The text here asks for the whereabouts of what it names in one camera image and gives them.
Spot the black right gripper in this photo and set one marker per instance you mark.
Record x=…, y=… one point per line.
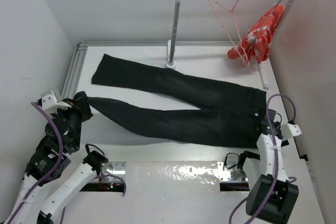
x=284, y=142

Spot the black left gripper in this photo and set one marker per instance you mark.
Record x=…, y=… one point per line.
x=74, y=107

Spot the black trousers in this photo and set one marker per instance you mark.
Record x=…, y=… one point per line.
x=183, y=113

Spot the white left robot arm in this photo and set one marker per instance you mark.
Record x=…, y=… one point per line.
x=34, y=204

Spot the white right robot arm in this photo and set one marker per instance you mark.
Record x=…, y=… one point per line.
x=272, y=195

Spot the red white patterned garment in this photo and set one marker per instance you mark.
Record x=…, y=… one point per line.
x=233, y=55

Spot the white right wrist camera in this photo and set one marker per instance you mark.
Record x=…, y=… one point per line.
x=289, y=130

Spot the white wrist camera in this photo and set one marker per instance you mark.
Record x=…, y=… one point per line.
x=289, y=130
x=51, y=100

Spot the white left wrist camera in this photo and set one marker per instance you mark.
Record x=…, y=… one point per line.
x=51, y=100

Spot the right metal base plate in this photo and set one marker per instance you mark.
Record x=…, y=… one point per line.
x=229, y=173

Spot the metal base plate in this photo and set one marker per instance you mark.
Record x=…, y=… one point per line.
x=112, y=172
x=229, y=173

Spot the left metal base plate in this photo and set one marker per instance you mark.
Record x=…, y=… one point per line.
x=112, y=172

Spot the aluminium table edge rail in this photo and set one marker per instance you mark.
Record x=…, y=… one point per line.
x=167, y=181

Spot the pink wire hanger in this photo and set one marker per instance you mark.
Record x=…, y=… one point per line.
x=236, y=45

